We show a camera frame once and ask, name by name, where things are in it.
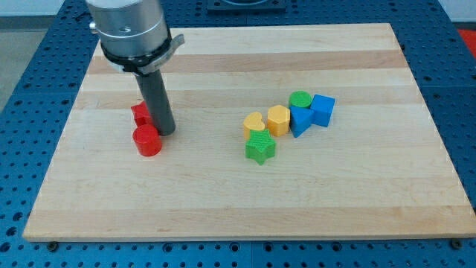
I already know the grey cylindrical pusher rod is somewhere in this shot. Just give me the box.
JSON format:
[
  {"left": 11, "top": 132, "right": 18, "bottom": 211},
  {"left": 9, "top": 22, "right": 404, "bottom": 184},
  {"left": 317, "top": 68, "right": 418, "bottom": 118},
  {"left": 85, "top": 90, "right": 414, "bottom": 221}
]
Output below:
[{"left": 135, "top": 70, "right": 176, "bottom": 136}]

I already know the red star block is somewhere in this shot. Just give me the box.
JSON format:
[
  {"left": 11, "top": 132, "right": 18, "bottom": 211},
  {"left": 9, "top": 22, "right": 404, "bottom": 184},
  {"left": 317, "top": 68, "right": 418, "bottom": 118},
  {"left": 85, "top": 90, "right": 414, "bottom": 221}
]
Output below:
[{"left": 131, "top": 101, "right": 153, "bottom": 127}]

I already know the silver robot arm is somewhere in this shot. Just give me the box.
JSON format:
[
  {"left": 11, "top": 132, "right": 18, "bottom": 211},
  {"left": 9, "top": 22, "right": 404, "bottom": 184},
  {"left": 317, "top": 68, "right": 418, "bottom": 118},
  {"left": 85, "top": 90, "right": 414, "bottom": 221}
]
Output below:
[{"left": 86, "top": 0, "right": 185, "bottom": 136}]

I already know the green star block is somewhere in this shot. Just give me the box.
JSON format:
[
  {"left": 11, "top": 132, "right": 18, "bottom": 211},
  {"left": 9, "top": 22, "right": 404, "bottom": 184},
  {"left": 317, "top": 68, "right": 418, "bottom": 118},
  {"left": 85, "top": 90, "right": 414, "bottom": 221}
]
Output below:
[{"left": 245, "top": 129, "right": 276, "bottom": 165}]

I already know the red cylinder block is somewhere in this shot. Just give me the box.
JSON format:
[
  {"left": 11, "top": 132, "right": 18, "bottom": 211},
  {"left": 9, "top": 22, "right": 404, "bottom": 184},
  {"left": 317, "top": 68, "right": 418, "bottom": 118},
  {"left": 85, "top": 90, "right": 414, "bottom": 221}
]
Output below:
[{"left": 132, "top": 124, "right": 162, "bottom": 157}]

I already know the yellow heart block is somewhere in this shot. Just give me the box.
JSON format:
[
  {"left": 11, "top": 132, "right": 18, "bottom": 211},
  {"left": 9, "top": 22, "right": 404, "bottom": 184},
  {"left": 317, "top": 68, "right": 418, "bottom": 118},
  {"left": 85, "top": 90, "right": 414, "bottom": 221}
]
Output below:
[{"left": 242, "top": 112, "right": 266, "bottom": 140}]

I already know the yellow hexagon block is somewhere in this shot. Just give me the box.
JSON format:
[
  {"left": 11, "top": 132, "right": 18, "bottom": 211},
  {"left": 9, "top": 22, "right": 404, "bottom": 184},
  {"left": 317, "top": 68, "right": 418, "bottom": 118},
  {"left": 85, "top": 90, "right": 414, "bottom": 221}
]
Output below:
[{"left": 267, "top": 105, "right": 291, "bottom": 137}]

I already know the wooden board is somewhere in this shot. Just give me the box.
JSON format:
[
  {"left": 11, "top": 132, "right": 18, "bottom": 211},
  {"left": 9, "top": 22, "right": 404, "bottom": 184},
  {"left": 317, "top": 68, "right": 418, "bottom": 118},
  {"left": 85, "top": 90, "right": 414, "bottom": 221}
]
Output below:
[{"left": 23, "top": 23, "right": 475, "bottom": 242}]

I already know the green cylinder block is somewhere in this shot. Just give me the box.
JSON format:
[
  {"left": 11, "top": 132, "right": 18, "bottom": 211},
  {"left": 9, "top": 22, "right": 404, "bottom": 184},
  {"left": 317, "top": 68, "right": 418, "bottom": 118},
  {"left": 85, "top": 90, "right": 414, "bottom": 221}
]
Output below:
[{"left": 289, "top": 91, "right": 312, "bottom": 109}]

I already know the blue triangle block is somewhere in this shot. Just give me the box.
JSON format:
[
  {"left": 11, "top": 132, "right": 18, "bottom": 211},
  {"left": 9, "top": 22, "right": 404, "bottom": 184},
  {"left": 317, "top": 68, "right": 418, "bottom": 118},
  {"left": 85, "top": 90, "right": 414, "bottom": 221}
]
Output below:
[{"left": 290, "top": 106, "right": 314, "bottom": 138}]

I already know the blue cube block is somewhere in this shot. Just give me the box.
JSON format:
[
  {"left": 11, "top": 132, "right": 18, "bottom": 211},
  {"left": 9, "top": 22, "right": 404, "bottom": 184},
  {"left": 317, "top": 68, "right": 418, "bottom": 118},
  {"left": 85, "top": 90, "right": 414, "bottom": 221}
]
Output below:
[{"left": 310, "top": 95, "right": 335, "bottom": 127}]

